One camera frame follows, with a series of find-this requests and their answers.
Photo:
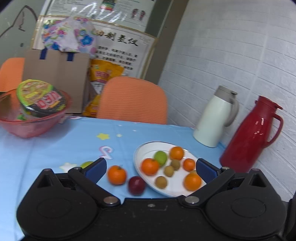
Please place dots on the instant noodle cup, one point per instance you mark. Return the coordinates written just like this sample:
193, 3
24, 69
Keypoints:
39, 99

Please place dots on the dark red plum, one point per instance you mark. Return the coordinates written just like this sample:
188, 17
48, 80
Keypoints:
136, 186

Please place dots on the orange chair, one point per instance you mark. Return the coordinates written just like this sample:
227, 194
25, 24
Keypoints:
133, 99
11, 73

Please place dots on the large smooth orange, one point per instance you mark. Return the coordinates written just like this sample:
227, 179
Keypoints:
192, 182

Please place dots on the red thermos jug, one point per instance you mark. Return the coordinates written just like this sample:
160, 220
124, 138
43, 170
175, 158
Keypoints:
258, 130

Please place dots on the brown longan table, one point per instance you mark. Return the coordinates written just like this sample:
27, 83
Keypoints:
169, 171

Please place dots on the floral cloth bag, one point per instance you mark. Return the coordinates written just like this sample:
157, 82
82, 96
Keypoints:
72, 34

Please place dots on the mandarin with stem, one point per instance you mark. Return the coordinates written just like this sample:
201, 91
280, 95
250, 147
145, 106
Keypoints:
149, 166
116, 175

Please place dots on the mandarin with stem on plate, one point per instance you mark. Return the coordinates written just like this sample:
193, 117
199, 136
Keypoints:
149, 166

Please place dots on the brown cardboard box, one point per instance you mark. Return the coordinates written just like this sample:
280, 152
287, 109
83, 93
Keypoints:
67, 71

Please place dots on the brown longan on plate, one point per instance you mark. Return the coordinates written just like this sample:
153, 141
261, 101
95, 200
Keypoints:
175, 164

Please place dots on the white oval plate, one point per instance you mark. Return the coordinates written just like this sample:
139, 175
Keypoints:
175, 185

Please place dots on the mandarin orange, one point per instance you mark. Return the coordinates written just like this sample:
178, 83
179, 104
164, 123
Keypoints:
189, 164

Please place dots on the pink plastic bowl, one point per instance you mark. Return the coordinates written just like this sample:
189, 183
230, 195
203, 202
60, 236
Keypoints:
11, 109

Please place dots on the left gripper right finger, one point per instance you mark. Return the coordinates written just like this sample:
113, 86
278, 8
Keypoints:
216, 179

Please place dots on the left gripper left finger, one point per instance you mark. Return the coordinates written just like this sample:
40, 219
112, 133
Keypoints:
87, 178

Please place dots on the small longan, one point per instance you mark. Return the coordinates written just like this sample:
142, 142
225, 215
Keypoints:
161, 182

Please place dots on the white thermos jug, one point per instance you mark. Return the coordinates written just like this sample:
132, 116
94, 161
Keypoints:
219, 113

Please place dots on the green jujube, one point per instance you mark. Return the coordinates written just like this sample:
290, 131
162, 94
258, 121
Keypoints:
161, 157
86, 164

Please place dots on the orange at plate back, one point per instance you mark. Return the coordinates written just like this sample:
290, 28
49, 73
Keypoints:
176, 153

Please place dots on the green jujube on plate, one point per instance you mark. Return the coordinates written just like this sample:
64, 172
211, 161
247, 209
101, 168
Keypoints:
161, 157

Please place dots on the blue patterned tablecloth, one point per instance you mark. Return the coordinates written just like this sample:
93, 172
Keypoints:
73, 142

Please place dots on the yellow snack bag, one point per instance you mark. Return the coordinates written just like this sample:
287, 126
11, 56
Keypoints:
100, 72

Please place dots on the framed chinese text poster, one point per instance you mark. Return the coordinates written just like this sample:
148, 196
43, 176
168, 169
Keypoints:
120, 45

